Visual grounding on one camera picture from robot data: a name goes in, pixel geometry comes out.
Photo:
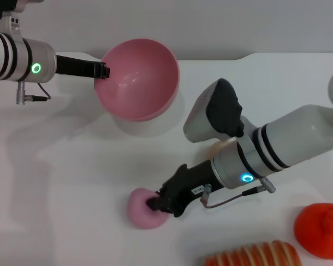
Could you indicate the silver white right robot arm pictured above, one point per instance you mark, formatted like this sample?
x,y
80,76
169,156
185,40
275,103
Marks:
x,y
291,138

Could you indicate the pink toy peach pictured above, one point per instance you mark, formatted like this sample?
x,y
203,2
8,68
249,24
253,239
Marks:
x,y
138,213

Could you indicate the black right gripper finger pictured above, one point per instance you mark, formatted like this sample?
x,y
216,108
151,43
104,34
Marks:
x,y
155,203

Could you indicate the pink plastic bowl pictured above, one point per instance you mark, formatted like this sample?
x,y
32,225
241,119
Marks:
x,y
138,94

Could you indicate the orange toy tangerine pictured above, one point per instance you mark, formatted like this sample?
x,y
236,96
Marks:
x,y
313,230

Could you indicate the striped orange toy bread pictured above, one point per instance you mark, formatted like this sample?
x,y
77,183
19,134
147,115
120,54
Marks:
x,y
255,253

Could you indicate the beige toy bun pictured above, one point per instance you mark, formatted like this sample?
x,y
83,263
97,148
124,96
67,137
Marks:
x,y
214,151

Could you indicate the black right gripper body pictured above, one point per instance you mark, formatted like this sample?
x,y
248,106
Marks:
x,y
188,183

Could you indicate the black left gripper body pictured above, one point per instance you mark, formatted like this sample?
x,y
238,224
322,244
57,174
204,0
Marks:
x,y
75,66

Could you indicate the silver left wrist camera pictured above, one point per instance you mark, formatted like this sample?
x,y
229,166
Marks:
x,y
12,26

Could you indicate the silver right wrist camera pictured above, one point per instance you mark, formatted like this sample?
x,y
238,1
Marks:
x,y
211,116

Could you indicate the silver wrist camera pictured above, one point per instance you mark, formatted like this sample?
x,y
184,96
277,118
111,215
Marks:
x,y
211,116
12,26

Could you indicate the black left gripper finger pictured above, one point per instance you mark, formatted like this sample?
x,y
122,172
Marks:
x,y
104,72

